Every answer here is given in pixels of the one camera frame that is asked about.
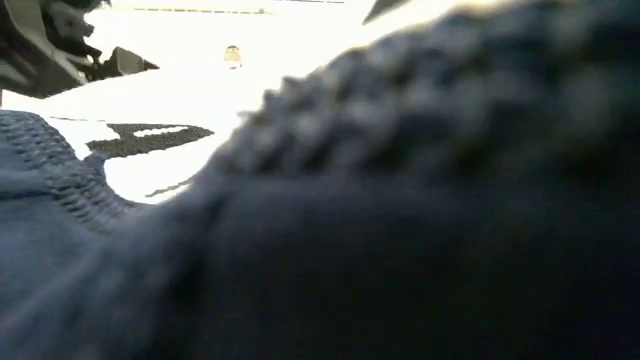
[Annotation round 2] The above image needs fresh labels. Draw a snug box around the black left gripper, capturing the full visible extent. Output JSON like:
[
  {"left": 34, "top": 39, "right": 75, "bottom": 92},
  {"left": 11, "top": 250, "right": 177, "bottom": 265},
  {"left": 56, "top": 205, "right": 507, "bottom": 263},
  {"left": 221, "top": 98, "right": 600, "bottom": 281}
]
[{"left": 0, "top": 0, "right": 161, "bottom": 100}]

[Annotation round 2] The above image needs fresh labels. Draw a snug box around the dark knit garment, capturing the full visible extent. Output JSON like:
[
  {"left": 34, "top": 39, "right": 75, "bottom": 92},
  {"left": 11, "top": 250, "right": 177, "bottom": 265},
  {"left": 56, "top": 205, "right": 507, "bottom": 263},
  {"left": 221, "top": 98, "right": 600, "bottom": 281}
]
[{"left": 0, "top": 0, "right": 640, "bottom": 360}]

